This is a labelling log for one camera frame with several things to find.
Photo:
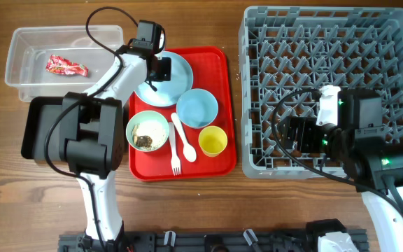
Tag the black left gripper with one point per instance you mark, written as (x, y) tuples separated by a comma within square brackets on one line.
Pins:
[(166, 73)]

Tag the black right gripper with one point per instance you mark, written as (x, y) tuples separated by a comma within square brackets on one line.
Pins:
[(307, 126)]

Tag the light blue plate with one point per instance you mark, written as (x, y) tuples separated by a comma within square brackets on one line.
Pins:
[(168, 92)]

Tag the light blue bowl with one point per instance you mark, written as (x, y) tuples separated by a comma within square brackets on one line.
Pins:
[(197, 108)]

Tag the mint green bowl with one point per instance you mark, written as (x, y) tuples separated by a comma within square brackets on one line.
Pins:
[(141, 117)]

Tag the rice and food scraps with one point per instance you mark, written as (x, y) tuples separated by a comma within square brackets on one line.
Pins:
[(149, 135)]

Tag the yellow plastic cup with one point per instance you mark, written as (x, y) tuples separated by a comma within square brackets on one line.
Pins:
[(212, 141)]

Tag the white plastic spoon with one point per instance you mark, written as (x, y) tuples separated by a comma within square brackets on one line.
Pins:
[(189, 151)]

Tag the white plastic fork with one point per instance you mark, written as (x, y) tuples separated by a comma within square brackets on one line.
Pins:
[(175, 160)]

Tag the red snack wrapper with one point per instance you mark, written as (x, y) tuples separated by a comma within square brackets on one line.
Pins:
[(59, 65)]

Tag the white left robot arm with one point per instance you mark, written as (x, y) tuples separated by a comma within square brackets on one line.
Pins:
[(91, 139)]

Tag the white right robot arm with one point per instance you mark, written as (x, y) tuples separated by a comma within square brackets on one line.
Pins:
[(349, 129)]

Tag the grey dishwasher rack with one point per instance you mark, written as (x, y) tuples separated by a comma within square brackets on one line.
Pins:
[(286, 50)]

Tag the red serving tray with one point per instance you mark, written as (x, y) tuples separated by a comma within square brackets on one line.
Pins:
[(209, 66)]

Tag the clear plastic bin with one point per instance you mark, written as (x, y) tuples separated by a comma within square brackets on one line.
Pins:
[(29, 52)]

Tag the black plastic tray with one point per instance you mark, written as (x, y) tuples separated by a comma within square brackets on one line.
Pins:
[(43, 111)]

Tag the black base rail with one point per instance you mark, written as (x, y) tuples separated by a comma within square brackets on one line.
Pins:
[(282, 240)]

